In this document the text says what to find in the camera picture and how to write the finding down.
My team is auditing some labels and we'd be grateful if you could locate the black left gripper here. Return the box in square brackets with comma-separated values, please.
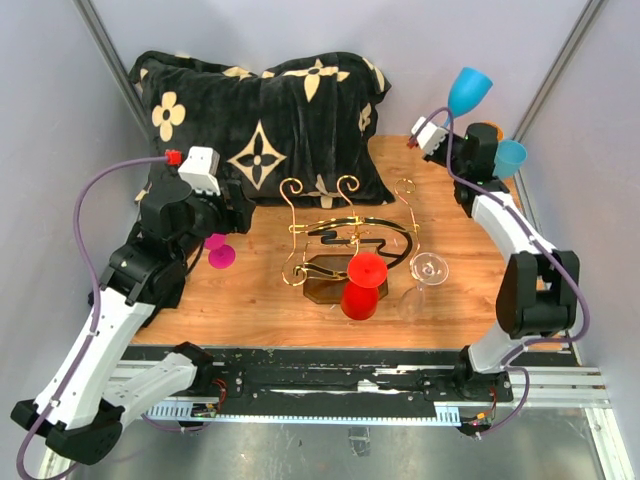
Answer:
[173, 178, 256, 262]

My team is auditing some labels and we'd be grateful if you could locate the magenta plastic wine glass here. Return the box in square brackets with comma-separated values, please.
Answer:
[204, 233, 236, 269]

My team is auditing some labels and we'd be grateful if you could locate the light blue plastic wine glass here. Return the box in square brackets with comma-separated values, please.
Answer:
[494, 140, 528, 180]

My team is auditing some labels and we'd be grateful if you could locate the black cloth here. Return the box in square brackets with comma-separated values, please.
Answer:
[98, 266, 186, 329]

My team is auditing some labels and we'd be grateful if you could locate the gold wire wine glass rack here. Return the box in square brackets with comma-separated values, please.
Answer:
[279, 177, 421, 287]

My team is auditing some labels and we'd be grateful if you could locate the clear glass wine glass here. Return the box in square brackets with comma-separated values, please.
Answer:
[397, 252, 449, 322]

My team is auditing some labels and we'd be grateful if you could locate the red plastic wine glass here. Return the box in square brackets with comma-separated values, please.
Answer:
[340, 252, 388, 321]

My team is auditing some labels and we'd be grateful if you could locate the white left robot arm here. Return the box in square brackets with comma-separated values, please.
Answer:
[11, 180, 255, 465]

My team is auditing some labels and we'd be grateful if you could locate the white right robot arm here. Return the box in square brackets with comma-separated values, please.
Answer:
[412, 119, 580, 400]

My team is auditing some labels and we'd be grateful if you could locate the black floral pattern pillow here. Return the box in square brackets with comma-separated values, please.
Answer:
[128, 51, 395, 209]

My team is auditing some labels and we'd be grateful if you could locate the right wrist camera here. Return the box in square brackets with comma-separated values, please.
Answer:
[407, 116, 448, 156]

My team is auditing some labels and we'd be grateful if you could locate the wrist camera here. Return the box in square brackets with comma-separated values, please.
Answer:
[162, 146, 221, 197]
[407, 116, 448, 156]

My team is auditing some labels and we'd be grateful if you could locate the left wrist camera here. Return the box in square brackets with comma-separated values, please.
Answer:
[162, 146, 221, 197]

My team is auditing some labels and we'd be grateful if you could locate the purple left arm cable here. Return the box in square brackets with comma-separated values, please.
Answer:
[16, 153, 176, 480]

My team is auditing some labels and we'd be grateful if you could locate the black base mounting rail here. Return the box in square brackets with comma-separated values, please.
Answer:
[114, 344, 611, 426]

